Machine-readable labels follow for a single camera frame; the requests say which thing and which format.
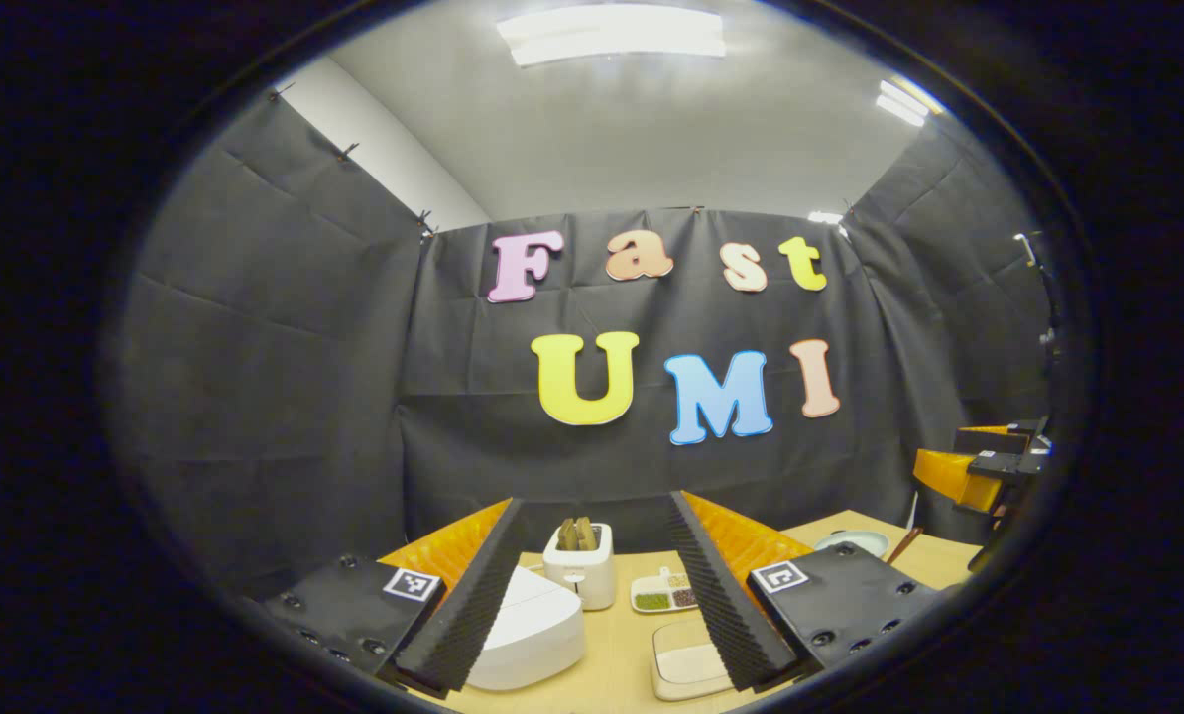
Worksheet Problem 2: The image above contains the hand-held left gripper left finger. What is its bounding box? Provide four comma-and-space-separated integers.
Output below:
255, 498, 526, 695

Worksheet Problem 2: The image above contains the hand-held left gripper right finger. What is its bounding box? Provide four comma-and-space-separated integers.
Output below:
666, 491, 940, 693

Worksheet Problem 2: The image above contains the cream rice container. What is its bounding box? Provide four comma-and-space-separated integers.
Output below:
650, 620, 737, 702

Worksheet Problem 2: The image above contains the white rice cooker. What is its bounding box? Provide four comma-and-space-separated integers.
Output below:
466, 565, 586, 692

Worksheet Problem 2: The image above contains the white divided grain dish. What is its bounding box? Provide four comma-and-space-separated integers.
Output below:
631, 567, 699, 614

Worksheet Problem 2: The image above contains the light green plate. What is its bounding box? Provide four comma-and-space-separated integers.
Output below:
815, 530, 891, 559

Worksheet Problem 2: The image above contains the white toaster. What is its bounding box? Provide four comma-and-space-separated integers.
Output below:
542, 523, 616, 612

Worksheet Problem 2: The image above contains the small ceiling light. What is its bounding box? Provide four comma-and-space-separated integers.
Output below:
875, 77, 947, 128

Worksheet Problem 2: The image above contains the large ceiling light panel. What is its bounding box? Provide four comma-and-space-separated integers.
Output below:
498, 5, 727, 68

